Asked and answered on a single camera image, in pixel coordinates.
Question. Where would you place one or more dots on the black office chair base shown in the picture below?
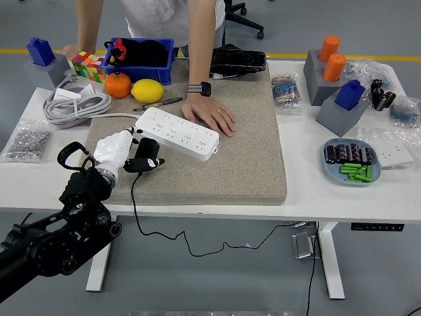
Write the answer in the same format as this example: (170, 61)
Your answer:
(246, 23)

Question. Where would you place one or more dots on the person's left hand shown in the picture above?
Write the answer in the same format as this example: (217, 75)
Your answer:
(207, 113)

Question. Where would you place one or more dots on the clear bag of blue parts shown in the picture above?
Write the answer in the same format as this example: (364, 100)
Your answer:
(406, 113)

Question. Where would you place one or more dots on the white card box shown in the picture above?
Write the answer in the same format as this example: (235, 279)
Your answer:
(67, 94)

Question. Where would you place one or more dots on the black plastic tray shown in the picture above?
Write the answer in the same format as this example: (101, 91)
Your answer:
(240, 62)

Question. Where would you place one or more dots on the black cloth pouch red trim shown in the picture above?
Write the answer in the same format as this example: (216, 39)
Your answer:
(148, 52)

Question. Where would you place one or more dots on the black plug adapter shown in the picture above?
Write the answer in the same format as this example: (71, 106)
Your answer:
(148, 148)

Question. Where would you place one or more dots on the small black knob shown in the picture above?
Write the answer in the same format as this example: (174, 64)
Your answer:
(232, 46)

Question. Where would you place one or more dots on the yellow lemon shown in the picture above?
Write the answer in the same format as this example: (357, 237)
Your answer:
(148, 90)

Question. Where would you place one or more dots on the small white connector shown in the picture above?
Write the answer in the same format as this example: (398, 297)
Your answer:
(223, 76)

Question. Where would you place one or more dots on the clear bag around socket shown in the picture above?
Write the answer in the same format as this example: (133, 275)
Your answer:
(368, 135)

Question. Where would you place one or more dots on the grey two-hole holder block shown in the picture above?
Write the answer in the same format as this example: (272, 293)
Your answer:
(315, 82)

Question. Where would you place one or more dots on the black wrist watch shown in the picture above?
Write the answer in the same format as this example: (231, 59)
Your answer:
(204, 89)

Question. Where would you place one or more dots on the white table leg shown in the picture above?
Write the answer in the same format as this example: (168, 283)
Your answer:
(330, 263)
(98, 273)

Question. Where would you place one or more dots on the orange cylinder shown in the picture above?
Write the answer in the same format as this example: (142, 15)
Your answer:
(334, 69)
(330, 49)

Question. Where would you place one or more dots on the white paper card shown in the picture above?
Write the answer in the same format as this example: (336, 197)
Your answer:
(87, 89)

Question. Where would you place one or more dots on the clear bag of metal nuts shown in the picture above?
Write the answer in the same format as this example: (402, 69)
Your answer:
(28, 141)

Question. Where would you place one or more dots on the blue plastic bin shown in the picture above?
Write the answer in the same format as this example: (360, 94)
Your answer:
(148, 73)

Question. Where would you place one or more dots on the white wall socket plate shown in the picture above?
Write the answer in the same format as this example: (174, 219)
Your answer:
(394, 154)

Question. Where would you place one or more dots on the metal foot pedal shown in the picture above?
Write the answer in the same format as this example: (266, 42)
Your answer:
(304, 245)

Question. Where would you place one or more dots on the black capacitor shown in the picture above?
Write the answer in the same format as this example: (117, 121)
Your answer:
(389, 100)
(376, 85)
(378, 98)

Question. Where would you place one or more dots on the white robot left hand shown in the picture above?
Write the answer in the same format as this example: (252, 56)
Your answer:
(112, 151)

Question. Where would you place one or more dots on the orange mandarin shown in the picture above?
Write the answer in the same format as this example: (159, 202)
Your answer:
(118, 86)

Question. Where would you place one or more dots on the blue bottle-shaped block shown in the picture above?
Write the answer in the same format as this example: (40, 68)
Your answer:
(41, 52)
(350, 95)

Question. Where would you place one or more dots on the person's right hand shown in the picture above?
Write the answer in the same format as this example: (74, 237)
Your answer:
(70, 51)

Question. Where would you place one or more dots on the black table control panel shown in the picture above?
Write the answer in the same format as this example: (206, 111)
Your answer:
(378, 227)

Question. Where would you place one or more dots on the green plastic peg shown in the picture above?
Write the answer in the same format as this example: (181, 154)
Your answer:
(369, 172)
(362, 178)
(361, 170)
(348, 170)
(351, 165)

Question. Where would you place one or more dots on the black pen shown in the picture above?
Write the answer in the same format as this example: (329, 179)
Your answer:
(158, 104)

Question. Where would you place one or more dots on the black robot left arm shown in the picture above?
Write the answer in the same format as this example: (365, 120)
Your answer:
(49, 250)

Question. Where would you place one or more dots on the dark brown capacitor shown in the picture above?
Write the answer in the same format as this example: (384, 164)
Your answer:
(366, 155)
(355, 152)
(342, 153)
(331, 154)

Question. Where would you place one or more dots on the clear bag of resistors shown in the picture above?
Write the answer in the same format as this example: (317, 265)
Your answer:
(286, 93)

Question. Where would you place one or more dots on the crumpled clear plastic bag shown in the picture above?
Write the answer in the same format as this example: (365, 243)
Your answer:
(365, 70)

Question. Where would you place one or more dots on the blue-grey plate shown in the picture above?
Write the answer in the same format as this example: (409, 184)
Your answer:
(332, 172)

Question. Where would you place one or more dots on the multicolour puzzle cube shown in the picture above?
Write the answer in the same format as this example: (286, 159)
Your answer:
(89, 66)

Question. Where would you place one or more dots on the person's torso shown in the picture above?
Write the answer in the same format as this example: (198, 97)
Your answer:
(158, 16)

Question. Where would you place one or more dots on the beige fabric mat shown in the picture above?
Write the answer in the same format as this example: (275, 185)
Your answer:
(213, 164)

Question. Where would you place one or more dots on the white power strip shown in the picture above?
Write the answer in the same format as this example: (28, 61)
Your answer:
(184, 135)

